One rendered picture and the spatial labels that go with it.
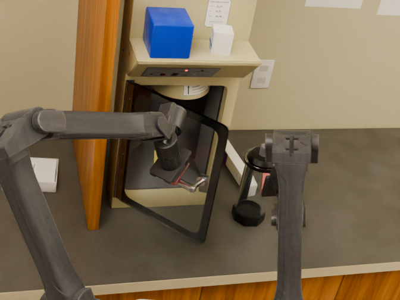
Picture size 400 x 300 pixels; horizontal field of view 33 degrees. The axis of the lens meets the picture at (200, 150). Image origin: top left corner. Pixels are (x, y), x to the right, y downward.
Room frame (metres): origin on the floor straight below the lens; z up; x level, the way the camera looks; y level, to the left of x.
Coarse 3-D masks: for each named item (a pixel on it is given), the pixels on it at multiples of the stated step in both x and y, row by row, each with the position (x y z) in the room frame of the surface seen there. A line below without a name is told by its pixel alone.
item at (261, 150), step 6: (264, 144) 1.64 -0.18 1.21; (252, 150) 1.64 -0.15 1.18; (258, 150) 1.65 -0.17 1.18; (264, 150) 1.62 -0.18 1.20; (252, 156) 1.61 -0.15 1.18; (258, 156) 1.62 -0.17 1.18; (264, 156) 1.62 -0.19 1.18; (252, 162) 1.60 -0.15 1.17; (258, 162) 1.59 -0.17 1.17; (264, 162) 1.59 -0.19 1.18; (270, 162) 1.60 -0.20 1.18
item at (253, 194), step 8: (248, 160) 1.61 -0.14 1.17; (248, 168) 1.60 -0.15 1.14; (264, 168) 1.58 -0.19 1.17; (248, 176) 1.60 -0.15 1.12; (256, 176) 1.59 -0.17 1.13; (240, 184) 1.62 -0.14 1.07; (248, 184) 1.59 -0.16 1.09; (256, 184) 1.59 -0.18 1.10; (240, 192) 1.61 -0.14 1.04; (248, 192) 1.59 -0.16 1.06; (256, 192) 1.59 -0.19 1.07; (240, 200) 1.60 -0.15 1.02; (248, 200) 1.59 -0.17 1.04; (256, 200) 1.59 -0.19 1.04; (264, 200) 1.60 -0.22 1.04; (240, 208) 1.60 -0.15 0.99; (248, 208) 1.59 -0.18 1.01; (256, 208) 1.59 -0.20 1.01; (264, 208) 1.61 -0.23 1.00; (248, 216) 1.59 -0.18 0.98; (256, 216) 1.59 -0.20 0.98
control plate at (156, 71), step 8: (144, 72) 1.50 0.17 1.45; (152, 72) 1.51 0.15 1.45; (160, 72) 1.51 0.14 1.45; (168, 72) 1.52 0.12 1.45; (176, 72) 1.53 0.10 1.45; (184, 72) 1.53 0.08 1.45; (192, 72) 1.54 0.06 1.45; (200, 72) 1.55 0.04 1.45; (208, 72) 1.55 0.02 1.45; (216, 72) 1.56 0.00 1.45
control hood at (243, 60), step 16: (144, 48) 1.50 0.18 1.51; (192, 48) 1.55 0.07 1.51; (208, 48) 1.57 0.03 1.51; (240, 48) 1.60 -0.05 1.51; (128, 64) 1.53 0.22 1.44; (144, 64) 1.45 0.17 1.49; (160, 64) 1.46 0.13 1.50; (176, 64) 1.48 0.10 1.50; (192, 64) 1.49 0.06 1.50; (208, 64) 1.50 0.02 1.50; (224, 64) 1.52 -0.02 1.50; (240, 64) 1.53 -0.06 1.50; (256, 64) 1.55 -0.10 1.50
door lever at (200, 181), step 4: (180, 180) 1.40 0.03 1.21; (196, 180) 1.43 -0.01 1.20; (200, 180) 1.42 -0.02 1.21; (204, 180) 1.42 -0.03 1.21; (176, 184) 1.40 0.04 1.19; (180, 184) 1.39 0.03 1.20; (184, 184) 1.39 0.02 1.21; (188, 184) 1.39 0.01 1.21; (196, 184) 1.40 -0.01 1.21; (200, 184) 1.41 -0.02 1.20; (204, 184) 1.42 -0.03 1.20; (184, 188) 1.39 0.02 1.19; (188, 188) 1.38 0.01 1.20; (192, 188) 1.38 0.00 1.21
